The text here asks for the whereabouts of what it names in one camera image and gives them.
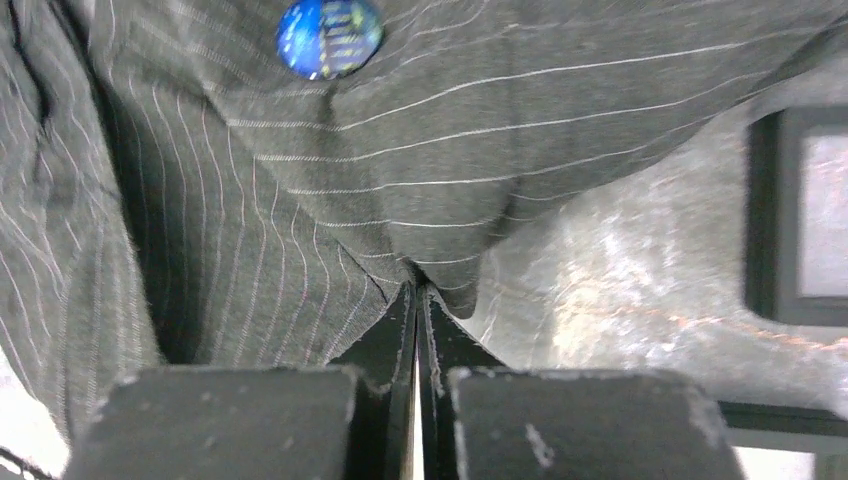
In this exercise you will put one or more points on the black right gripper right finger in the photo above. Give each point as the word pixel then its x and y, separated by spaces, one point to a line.
pixel 482 420

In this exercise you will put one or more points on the blue round brooch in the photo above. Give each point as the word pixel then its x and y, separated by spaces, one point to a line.
pixel 323 40

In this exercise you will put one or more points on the dark grey pinstriped shirt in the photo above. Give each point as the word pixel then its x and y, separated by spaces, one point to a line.
pixel 171 192

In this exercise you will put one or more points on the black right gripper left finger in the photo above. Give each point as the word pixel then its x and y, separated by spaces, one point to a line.
pixel 348 420

